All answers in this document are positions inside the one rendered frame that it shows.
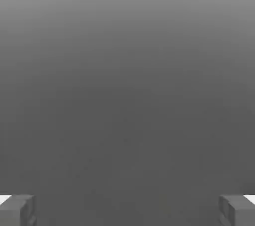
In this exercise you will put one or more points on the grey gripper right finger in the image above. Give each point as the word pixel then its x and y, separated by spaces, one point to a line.
pixel 240 211

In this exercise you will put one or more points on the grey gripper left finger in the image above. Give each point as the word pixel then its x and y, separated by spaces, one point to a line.
pixel 14 211

